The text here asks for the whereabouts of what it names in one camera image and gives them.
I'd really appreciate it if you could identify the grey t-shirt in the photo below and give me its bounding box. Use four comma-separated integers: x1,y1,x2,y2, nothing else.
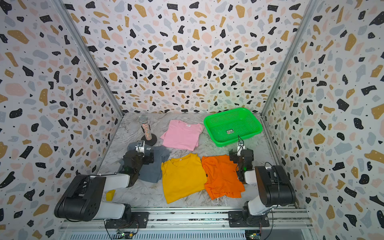
119,142,170,187

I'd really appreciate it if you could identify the orange t-shirt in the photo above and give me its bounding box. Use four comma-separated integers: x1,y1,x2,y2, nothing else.
202,155,245,200

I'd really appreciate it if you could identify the pink t-shirt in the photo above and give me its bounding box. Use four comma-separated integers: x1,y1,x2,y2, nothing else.
161,120,205,151

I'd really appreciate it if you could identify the yellow t-shirt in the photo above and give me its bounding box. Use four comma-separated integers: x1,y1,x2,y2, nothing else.
161,153,208,204

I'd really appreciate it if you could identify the green plastic basket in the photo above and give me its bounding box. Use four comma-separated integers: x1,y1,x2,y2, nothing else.
204,108,263,147

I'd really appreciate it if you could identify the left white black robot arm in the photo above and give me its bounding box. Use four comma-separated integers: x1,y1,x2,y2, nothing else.
54,147,154,226

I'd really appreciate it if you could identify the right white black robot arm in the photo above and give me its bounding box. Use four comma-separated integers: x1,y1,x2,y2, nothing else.
228,148,296,228

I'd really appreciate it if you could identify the sprinkle tube on black base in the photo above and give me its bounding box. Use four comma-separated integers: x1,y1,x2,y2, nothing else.
139,115,157,146

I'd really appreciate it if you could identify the yellow block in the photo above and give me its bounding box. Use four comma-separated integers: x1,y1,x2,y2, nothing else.
106,190,116,202

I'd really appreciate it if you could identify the right circuit board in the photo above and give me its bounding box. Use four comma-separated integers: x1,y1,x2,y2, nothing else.
245,230,262,240

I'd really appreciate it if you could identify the circuit board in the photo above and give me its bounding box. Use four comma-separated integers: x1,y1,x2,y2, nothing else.
245,230,262,240
116,230,136,240

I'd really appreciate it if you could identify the left circuit board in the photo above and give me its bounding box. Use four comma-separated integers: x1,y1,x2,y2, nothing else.
116,230,136,240

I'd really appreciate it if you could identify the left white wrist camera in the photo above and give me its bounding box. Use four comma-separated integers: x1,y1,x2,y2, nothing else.
135,140,145,155

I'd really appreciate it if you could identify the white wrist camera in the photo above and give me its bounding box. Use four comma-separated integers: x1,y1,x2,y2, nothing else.
237,140,246,156
135,140,145,155

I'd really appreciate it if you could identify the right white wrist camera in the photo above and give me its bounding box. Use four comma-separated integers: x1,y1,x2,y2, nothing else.
237,140,246,156

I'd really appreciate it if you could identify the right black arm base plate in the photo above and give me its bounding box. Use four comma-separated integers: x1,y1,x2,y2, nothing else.
228,211,270,228

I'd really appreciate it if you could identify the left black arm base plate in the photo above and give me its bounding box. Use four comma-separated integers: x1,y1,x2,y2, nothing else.
106,212,149,229

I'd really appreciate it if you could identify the aluminium front rail frame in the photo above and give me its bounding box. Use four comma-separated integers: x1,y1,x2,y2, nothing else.
59,207,317,240

